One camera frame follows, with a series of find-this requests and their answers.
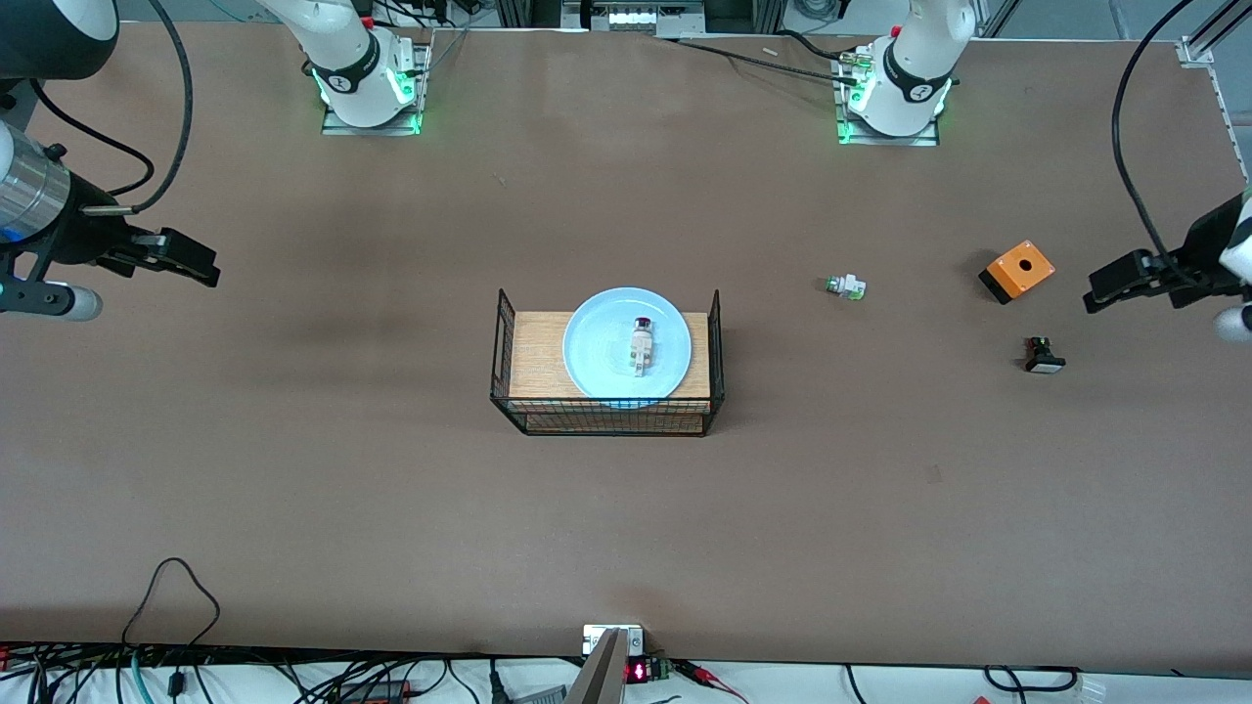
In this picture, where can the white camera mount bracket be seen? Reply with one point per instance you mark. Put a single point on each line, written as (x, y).
(636, 640)

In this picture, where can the orange button enclosure box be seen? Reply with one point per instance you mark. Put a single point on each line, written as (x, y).
(1022, 266)

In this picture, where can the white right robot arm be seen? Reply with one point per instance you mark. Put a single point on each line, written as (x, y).
(357, 59)

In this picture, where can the wooden shelf board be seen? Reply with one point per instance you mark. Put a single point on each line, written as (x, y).
(536, 357)

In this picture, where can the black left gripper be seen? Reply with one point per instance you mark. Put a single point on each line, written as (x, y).
(1199, 248)

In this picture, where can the green push button white body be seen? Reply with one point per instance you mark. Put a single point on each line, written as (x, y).
(849, 286)

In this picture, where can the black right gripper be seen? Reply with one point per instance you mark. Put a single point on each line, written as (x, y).
(82, 238)

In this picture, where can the white perforated edge rail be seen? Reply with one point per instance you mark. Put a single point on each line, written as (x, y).
(1228, 117)

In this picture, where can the grey camera mount bar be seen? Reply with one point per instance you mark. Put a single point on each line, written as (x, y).
(599, 675)

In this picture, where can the red push button white body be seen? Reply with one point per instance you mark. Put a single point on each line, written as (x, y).
(641, 349)

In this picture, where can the metal table corner bracket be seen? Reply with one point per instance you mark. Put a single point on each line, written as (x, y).
(1193, 51)

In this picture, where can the black square white-top button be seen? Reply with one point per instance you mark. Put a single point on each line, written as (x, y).
(1044, 362)

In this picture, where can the module with red display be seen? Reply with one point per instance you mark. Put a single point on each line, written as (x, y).
(641, 672)

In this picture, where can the light blue round plate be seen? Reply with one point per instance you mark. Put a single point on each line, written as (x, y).
(597, 362)

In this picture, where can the aluminium frame structure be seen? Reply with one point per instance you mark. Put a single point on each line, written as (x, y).
(685, 15)

